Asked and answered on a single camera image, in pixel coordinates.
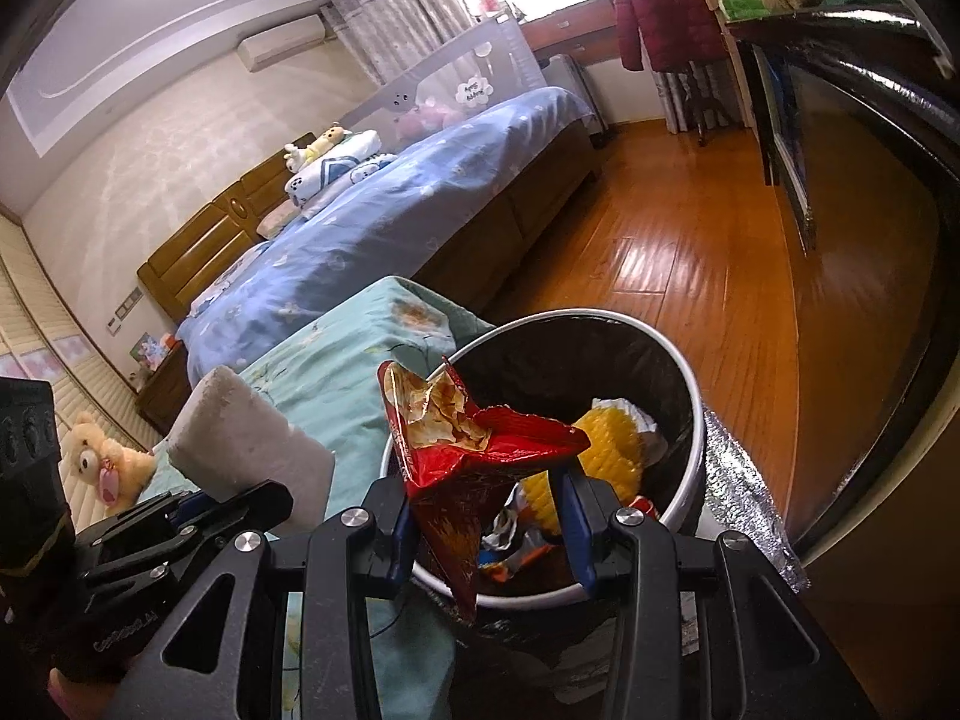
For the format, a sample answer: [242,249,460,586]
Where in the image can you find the white foam block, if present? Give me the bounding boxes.
[166,366,335,536]

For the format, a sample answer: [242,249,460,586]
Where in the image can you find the red chip bag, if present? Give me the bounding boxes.
[377,361,589,622]

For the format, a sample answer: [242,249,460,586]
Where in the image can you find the yellow foam fruit net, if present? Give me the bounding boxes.
[519,406,644,535]

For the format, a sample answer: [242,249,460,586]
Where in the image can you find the red snack box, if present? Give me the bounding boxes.
[630,494,659,520]

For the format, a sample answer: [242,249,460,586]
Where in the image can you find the white tissue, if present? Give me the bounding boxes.
[592,398,669,466]

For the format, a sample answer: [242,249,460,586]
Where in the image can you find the black round trash bin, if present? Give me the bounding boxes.
[377,305,712,613]

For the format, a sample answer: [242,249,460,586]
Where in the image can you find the person's left hand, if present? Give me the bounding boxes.
[47,668,119,720]

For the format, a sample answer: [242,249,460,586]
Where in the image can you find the beige teddy bear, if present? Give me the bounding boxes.
[62,411,156,515]

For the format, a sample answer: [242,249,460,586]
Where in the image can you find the wooden nightstand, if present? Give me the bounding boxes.
[135,341,190,434]

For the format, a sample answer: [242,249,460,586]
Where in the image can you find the tissue pack on nightstand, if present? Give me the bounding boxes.
[130,333,178,374]

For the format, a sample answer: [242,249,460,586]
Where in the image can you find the floral teal bed sheet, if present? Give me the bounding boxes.
[146,277,491,514]

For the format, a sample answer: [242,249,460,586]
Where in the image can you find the blue patterned pillow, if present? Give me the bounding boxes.
[187,241,272,319]

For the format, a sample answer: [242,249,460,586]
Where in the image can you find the louvered wardrobe doors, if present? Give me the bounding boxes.
[0,213,163,533]

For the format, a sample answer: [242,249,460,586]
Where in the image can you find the wooden headboard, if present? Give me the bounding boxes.
[137,149,291,325]

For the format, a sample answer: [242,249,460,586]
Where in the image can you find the beige pillow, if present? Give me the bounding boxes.
[257,199,299,241]

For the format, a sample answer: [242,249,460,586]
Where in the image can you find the blue bed cover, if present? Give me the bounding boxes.
[178,86,587,383]

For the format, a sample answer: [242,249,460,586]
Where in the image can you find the folded blue white quilt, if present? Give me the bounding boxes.
[285,130,397,220]

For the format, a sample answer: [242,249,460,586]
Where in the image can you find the yellow plush dog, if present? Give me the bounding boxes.
[283,124,350,174]

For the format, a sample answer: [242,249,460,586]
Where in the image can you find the white air conditioner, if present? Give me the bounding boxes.
[236,15,327,73]

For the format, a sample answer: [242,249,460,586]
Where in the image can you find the coat stand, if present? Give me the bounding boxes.
[654,65,742,146]

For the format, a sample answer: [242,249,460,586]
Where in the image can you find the black cabinet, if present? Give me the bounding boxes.
[731,5,958,554]

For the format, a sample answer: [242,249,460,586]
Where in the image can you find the grey left curtain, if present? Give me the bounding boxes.
[320,0,477,86]

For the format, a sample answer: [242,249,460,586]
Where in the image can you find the wooden desk under window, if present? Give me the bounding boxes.
[521,0,619,67]

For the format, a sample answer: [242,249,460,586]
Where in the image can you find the red jacket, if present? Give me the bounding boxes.
[613,0,727,73]

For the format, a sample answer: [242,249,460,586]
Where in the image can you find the grey bed guard rail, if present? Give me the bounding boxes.
[340,16,545,153]

